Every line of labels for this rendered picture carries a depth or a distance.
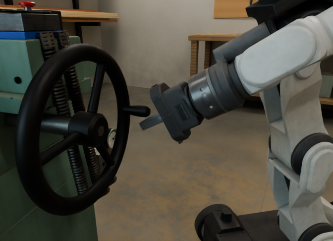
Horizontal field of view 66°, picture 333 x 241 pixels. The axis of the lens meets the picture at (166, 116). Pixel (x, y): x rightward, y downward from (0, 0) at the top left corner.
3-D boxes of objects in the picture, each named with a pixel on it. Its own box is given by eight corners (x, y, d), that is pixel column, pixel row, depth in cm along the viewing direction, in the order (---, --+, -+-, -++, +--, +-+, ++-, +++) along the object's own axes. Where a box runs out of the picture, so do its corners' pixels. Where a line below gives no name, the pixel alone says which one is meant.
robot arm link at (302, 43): (256, 94, 47) (334, 55, 41) (249, 94, 39) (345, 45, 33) (240, 64, 48) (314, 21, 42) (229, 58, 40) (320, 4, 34)
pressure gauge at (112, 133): (109, 158, 75) (107, 133, 73) (98, 156, 77) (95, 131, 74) (119, 149, 81) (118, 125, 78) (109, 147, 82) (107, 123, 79)
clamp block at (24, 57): (33, 96, 43) (23, 40, 40) (-26, 90, 47) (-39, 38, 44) (86, 79, 56) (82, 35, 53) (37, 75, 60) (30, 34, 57)
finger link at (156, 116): (145, 123, 56) (169, 112, 53) (138, 128, 53) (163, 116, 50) (141, 116, 55) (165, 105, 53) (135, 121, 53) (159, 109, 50)
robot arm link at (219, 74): (235, 109, 52) (293, 85, 47) (223, 113, 42) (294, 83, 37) (213, 59, 53) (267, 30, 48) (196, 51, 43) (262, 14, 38)
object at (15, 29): (25, 39, 41) (18, 2, 39) (-25, 38, 45) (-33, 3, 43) (77, 35, 53) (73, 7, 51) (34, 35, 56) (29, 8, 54)
